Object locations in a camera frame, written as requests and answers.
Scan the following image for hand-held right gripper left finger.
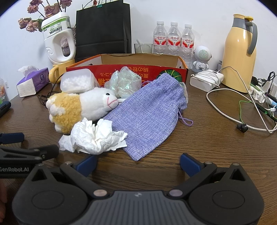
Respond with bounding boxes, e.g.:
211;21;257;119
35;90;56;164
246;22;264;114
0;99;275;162
25;154;109;199

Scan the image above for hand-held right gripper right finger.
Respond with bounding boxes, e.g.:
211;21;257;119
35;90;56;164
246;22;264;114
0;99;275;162
167;153;252;199

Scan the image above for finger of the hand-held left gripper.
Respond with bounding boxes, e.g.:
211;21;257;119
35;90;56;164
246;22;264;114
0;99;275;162
0;133;25;145
0;144;59;166

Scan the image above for white tissue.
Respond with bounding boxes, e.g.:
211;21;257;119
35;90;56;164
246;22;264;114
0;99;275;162
58;117;128;155

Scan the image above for white and yellow plush toy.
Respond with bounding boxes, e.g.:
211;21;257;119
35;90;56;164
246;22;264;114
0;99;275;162
46;87;119;134

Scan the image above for black wired earphones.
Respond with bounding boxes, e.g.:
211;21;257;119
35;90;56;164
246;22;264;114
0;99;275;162
38;75;64;109

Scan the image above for purple woven drawstring pouch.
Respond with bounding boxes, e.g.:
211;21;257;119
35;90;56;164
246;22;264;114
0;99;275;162
101;73;193;162

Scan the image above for clear cotton swab container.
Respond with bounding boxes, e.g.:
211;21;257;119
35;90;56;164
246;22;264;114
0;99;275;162
60;68;96;93

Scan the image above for iridescent plastic wrap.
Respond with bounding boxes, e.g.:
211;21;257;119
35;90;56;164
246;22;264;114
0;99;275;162
104;66;142;99

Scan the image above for red and orange cardboard box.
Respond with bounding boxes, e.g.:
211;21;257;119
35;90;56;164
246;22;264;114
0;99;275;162
66;53;189;87

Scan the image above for dark blue case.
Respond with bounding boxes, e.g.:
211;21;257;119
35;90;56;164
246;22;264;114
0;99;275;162
0;101;12;118

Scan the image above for colourful packet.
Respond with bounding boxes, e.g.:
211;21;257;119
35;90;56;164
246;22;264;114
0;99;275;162
0;77;10;105

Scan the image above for purple tissue box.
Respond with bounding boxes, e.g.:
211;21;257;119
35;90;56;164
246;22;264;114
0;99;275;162
16;65;50;98

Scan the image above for yellow mug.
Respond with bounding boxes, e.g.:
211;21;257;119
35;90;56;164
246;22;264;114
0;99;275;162
48;59;76;84

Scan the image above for white power bank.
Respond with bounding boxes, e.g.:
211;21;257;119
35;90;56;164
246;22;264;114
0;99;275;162
190;69;225;92

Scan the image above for white astronaut speaker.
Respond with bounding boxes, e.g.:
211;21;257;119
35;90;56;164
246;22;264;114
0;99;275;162
192;45;213;72

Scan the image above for yellow thermos jug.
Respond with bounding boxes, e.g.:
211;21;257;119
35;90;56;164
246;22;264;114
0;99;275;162
220;14;258;93

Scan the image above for white detergent jug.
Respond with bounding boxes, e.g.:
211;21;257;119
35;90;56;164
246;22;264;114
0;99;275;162
41;12;76;65

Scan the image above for red label water bottle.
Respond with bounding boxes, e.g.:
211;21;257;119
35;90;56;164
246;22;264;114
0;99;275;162
153;20;168;55
180;23;195;69
167;21;182;56

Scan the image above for glass cup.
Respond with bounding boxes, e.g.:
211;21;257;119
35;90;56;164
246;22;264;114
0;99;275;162
134;43;154;54

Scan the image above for dried pink flowers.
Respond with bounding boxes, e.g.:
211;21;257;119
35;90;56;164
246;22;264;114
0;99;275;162
18;0;75;33

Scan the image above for black paper bag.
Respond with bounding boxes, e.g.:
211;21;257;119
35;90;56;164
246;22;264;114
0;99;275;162
74;0;132;63

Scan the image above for white charging cable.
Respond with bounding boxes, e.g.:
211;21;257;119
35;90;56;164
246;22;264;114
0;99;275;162
206;66;277;133

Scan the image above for green cable with black clip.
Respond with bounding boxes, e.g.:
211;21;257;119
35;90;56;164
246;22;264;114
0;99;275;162
236;99;254;133

